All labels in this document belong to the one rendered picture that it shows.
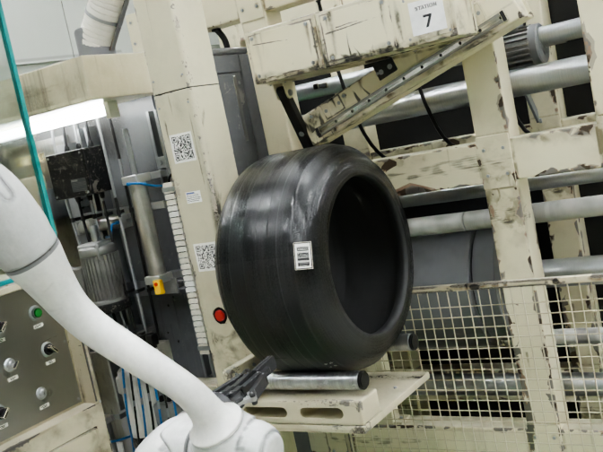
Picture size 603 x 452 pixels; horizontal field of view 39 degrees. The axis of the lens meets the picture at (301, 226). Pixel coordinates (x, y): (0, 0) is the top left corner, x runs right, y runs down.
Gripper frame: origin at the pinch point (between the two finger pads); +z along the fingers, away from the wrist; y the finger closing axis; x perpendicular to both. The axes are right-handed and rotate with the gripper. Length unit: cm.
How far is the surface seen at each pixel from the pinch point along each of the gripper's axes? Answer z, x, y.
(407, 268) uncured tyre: 53, -1, -12
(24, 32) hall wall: 680, -155, 794
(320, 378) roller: 17.6, 11.6, -1.0
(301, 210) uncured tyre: 17.9, -29.6, -8.9
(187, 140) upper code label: 33, -48, 29
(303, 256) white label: 12.1, -20.9, -10.0
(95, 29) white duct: 67, -84, 80
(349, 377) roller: 17.7, 11.5, -8.9
